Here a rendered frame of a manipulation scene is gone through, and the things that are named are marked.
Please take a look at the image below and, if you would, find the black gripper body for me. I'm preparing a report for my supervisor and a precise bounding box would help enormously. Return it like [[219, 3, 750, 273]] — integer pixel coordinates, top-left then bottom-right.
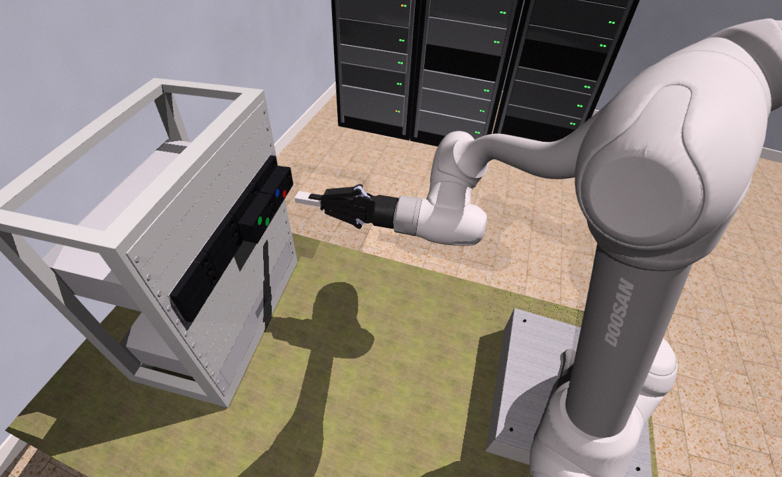
[[352, 193, 398, 229]]

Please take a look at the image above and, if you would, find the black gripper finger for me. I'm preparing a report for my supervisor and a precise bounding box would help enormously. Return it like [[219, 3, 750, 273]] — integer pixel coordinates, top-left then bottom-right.
[[295, 200, 366, 229], [294, 184, 370, 211]]

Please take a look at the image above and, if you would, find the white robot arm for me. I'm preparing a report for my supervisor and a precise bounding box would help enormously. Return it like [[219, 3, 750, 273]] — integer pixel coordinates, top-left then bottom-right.
[[393, 19, 782, 477]]

